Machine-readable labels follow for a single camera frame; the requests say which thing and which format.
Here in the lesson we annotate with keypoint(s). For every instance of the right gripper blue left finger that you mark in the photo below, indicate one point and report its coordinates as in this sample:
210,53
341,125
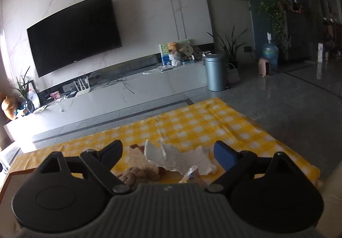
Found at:
100,163

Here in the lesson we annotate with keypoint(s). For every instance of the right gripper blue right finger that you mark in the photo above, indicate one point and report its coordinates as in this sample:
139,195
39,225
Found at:
238,167

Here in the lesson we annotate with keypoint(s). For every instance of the toast shaped plush cushion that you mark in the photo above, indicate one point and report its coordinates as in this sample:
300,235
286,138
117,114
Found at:
138,159

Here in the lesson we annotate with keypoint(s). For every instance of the brown plush knotted toy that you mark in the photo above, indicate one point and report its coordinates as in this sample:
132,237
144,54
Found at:
133,177

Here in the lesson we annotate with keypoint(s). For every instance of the yellow snack package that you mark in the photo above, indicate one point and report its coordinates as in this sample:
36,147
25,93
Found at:
193,176

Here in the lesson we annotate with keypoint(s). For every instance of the yellow checkered tablecloth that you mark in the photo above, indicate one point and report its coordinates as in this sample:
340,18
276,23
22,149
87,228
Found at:
200,124

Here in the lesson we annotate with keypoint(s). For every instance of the white wifi router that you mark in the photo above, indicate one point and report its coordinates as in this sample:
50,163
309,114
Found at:
82,86

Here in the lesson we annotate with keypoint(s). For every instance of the white marble tv console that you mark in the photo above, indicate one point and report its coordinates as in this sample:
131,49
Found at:
97,105

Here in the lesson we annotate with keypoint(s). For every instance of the small pink photo card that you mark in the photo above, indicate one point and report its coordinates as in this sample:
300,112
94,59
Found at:
55,95

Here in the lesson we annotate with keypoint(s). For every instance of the woven basket bag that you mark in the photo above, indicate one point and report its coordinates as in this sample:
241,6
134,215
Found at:
232,74

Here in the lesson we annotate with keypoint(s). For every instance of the orange white cardboard box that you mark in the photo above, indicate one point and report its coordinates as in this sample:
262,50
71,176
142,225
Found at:
14,181

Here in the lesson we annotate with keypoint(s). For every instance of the grey metal trash can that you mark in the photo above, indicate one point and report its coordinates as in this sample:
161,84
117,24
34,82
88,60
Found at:
216,72

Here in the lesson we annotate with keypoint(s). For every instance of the pink small heater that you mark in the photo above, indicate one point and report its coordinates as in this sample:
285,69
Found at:
264,67

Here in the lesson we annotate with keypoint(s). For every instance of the plant in glass vase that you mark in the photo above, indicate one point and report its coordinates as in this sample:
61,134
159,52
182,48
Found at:
23,88

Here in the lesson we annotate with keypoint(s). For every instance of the orange round gourd vase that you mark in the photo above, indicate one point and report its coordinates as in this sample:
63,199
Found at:
9,107

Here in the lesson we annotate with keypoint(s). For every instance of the green potted floor plant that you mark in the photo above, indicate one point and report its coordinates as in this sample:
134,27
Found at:
228,45

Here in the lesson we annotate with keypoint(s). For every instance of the blue water jug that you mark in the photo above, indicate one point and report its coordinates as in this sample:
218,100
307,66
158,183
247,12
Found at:
270,52

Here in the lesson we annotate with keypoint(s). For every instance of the green picture book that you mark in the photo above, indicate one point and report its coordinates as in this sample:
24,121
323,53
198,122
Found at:
165,47

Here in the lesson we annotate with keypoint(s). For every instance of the brown teddy bear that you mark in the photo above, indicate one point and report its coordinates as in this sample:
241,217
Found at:
173,48

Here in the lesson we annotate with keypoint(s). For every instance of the hanging green vine plant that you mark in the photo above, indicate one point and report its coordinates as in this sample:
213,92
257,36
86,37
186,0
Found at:
276,11

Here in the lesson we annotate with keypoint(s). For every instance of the black wall television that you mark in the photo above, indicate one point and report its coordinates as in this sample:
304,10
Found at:
77,32

